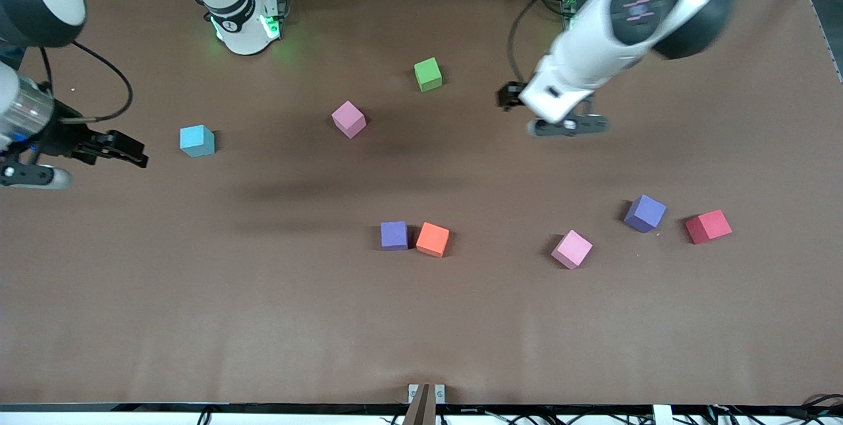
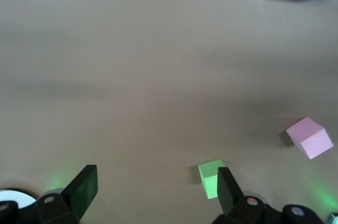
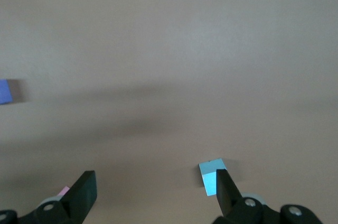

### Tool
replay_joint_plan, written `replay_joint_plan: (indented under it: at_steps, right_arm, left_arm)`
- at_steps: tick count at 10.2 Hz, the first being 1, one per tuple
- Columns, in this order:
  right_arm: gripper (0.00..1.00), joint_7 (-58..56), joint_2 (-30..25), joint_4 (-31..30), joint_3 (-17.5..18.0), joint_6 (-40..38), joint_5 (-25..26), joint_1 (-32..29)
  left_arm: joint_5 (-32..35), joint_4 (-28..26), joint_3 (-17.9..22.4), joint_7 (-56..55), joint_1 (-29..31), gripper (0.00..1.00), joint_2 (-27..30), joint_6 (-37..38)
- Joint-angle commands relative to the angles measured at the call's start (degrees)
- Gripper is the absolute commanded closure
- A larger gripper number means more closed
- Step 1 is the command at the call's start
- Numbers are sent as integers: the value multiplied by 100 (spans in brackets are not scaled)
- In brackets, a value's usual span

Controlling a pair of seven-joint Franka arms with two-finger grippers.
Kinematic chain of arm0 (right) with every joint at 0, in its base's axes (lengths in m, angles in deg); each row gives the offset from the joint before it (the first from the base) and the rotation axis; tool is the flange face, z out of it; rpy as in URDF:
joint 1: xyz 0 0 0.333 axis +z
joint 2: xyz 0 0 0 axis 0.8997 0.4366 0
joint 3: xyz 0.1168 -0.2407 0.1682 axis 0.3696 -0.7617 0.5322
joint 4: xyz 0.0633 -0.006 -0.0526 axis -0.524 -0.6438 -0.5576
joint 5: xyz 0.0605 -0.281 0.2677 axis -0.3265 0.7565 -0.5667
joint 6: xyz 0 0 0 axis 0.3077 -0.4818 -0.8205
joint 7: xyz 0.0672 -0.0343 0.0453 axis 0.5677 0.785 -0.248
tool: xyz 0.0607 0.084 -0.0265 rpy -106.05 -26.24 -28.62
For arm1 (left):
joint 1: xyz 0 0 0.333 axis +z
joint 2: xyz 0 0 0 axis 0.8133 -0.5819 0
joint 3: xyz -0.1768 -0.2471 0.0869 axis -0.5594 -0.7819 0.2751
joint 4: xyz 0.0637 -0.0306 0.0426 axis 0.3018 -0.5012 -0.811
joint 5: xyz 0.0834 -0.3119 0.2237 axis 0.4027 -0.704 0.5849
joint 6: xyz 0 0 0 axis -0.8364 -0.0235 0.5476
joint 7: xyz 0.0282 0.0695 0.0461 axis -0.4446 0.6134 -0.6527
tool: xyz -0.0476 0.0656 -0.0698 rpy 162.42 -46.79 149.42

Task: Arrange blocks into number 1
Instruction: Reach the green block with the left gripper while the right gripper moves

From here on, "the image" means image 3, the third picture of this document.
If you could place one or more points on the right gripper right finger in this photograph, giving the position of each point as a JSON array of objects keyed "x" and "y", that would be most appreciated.
[{"x": 227, "y": 197}]

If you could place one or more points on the teal foam cube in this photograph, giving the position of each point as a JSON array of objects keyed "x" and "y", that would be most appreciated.
[{"x": 210, "y": 181}]

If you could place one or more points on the purple foam cube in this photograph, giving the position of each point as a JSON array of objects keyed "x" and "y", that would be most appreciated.
[{"x": 5, "y": 92}]

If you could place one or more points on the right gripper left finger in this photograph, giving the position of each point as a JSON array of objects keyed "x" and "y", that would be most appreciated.
[{"x": 79, "y": 200}]

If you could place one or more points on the pink foam cube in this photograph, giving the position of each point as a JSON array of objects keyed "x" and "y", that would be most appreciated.
[{"x": 64, "y": 191}]

